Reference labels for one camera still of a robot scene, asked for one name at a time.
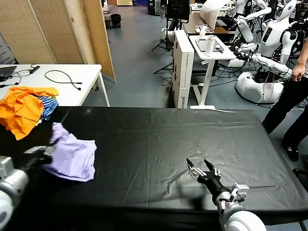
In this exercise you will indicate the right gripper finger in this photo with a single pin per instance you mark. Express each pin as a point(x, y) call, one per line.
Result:
point(213, 168)
point(196, 169)

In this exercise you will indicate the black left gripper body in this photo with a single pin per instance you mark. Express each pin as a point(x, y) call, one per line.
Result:
point(38, 160)

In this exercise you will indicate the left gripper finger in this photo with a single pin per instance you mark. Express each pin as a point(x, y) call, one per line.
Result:
point(39, 149)

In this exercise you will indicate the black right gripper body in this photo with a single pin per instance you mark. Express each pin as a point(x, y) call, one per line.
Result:
point(214, 184)

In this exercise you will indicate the lavender t-shirt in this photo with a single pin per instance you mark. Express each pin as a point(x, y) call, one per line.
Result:
point(72, 156)

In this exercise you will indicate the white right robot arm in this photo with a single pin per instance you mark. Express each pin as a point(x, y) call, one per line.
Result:
point(240, 216)

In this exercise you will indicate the person bare forearm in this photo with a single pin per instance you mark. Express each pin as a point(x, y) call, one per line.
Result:
point(304, 57)

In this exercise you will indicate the white humanoid robot black shoulder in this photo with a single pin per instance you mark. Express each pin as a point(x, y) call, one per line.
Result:
point(273, 36)

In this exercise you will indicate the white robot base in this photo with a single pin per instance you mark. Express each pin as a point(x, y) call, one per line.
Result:
point(256, 91)

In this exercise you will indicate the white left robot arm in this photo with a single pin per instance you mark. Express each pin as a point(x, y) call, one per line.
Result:
point(9, 192)

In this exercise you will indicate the person bare hand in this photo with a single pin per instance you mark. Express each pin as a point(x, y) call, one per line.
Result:
point(298, 72)

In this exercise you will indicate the orange garment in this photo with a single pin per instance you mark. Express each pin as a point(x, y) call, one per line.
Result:
point(20, 111)

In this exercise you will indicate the blue striped garment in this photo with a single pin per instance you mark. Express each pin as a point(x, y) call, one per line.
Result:
point(50, 107)

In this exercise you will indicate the green garment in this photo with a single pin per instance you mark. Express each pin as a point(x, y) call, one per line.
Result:
point(54, 97)

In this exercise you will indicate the black table cover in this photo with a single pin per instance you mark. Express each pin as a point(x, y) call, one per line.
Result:
point(144, 134)

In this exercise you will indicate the black power strip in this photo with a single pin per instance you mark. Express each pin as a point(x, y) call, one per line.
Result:
point(36, 68)

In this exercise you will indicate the dark laptop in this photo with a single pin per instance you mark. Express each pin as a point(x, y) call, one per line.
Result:
point(6, 71)

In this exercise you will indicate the white table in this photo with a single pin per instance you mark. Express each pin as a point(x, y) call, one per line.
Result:
point(83, 74)

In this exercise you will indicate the black chair base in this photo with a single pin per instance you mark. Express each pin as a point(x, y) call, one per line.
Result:
point(301, 172)

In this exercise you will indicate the person in black trousers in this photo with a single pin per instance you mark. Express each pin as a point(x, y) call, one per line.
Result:
point(287, 108)

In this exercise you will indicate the tall white cardboard box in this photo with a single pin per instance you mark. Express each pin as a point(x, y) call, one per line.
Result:
point(188, 72)

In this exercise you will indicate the white standing desk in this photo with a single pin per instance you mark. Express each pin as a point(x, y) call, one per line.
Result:
point(225, 55)

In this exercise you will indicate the small black device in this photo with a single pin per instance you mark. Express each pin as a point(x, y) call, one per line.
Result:
point(219, 48)

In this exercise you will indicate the white bottle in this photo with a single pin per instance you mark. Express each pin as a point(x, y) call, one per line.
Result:
point(210, 45)

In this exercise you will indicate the grey tablet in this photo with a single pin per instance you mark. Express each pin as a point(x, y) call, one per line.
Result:
point(201, 45)

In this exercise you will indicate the black tripod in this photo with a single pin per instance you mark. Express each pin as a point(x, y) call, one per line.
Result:
point(167, 36)

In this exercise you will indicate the white humanoid robot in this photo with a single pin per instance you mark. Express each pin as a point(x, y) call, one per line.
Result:
point(244, 29)

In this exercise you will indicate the brown desk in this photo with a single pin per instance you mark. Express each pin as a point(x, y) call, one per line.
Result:
point(194, 22)

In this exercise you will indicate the black trash bin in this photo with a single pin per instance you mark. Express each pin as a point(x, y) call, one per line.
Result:
point(116, 21)

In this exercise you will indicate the white curved sheet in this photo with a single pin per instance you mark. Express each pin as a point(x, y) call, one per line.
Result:
point(210, 14)

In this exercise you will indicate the black monitor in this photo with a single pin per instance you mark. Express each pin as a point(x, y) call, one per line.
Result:
point(178, 9)

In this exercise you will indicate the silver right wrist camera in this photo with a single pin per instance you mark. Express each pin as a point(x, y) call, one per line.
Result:
point(239, 191)

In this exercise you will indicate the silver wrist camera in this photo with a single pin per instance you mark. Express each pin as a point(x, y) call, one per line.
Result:
point(239, 191)
point(5, 167)

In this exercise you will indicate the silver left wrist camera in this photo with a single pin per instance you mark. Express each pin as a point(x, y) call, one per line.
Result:
point(5, 167)

